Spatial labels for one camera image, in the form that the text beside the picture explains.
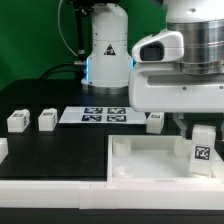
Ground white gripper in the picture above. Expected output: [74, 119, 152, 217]
[129, 63, 224, 139]

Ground white square table top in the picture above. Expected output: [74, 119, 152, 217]
[107, 135, 224, 181]

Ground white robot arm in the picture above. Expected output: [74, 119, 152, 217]
[87, 0, 224, 113]

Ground white tag sheet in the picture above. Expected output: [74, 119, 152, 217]
[60, 107, 146, 124]

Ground white left fence block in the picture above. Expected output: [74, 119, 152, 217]
[0, 138, 8, 164]

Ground white front fence rail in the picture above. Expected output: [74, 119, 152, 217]
[0, 179, 224, 210]

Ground black cable on stand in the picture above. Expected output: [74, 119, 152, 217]
[39, 0, 88, 80]

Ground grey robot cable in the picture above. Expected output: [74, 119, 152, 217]
[57, 0, 80, 58]

